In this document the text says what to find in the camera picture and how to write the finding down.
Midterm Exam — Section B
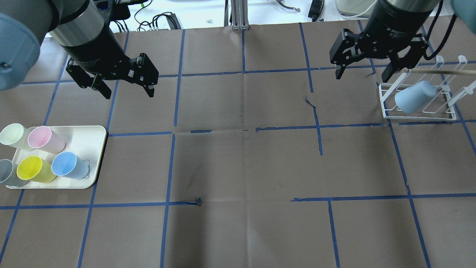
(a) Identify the blue cup on tray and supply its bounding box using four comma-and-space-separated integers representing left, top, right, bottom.
51, 151, 90, 180

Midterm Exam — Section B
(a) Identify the pink cup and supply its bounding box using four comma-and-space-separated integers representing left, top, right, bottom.
27, 126, 66, 154

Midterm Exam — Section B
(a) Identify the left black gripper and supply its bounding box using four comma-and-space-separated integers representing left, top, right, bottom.
63, 27, 159, 99

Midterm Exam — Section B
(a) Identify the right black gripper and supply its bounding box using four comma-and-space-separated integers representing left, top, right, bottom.
329, 2, 430, 83

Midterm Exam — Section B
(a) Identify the pale green cup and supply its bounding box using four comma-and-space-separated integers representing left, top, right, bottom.
0, 123, 33, 151

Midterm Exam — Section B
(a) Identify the cream plastic tray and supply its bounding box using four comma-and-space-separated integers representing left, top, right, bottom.
19, 125, 107, 189

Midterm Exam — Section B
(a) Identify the grey cup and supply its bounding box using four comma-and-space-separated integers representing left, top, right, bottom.
0, 159, 29, 187

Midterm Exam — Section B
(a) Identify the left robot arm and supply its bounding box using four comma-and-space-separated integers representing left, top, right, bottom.
0, 0, 159, 99

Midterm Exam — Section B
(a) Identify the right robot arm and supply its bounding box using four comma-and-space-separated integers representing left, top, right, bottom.
329, 0, 476, 82

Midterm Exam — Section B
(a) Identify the yellow cup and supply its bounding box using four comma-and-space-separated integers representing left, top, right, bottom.
16, 155, 56, 183

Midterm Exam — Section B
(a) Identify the white wire cup rack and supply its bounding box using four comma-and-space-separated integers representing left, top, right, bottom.
378, 55, 475, 121

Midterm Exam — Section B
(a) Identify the aluminium frame post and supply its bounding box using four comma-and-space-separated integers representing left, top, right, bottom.
224, 0, 250, 31

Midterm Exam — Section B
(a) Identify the light blue cup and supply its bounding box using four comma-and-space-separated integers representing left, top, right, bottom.
394, 81, 437, 114

